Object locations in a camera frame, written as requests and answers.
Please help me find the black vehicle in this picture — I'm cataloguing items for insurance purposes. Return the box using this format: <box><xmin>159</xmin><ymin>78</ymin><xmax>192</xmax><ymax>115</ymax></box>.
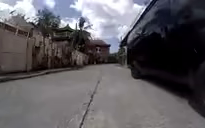
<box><xmin>119</xmin><ymin>0</ymin><xmax>205</xmax><ymax>123</ymax></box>

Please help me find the raised concrete kerb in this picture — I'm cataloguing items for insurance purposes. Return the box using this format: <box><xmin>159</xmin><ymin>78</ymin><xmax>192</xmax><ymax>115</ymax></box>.
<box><xmin>0</xmin><ymin>65</ymin><xmax>84</xmax><ymax>86</ymax></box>

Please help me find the grey concrete road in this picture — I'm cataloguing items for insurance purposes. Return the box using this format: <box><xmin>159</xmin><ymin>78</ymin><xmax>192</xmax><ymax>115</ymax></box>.
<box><xmin>0</xmin><ymin>63</ymin><xmax>205</xmax><ymax>128</ymax></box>

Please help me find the red brick building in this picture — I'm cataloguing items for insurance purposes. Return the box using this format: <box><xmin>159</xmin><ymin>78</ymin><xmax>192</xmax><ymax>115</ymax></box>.
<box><xmin>87</xmin><ymin>39</ymin><xmax>112</xmax><ymax>65</ymax></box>

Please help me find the green roofed building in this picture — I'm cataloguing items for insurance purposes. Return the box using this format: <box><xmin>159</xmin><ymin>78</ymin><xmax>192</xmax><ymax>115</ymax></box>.
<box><xmin>51</xmin><ymin>23</ymin><xmax>76</xmax><ymax>43</ymax></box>

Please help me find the group of trees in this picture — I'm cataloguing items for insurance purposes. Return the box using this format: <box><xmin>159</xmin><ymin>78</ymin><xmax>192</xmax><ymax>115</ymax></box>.
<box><xmin>34</xmin><ymin>7</ymin><xmax>94</xmax><ymax>54</ymax></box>

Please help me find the beige concrete wall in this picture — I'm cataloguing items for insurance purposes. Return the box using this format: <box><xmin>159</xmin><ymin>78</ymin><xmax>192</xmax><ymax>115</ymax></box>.
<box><xmin>0</xmin><ymin>16</ymin><xmax>90</xmax><ymax>75</ymax></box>

